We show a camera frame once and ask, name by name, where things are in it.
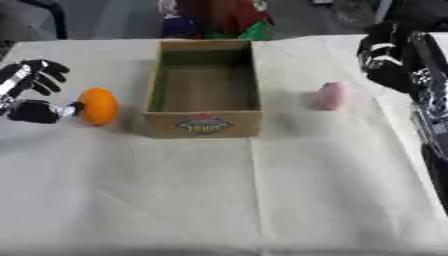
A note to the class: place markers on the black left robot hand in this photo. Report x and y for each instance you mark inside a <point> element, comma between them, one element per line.
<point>35,111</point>

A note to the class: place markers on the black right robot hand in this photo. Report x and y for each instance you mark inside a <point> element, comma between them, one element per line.
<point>385,56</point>

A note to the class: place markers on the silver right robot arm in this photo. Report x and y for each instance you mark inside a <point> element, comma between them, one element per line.
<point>430,110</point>

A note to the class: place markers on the tan cardboard box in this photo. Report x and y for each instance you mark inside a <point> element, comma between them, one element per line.
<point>203,90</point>

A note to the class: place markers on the orange toy fruit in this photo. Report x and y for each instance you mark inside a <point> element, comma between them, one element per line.
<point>98,106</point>

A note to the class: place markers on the pink soft toy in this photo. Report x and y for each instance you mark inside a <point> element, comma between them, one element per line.
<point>329,96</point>

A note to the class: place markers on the dark chair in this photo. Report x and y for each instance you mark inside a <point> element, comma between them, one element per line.
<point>46,15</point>

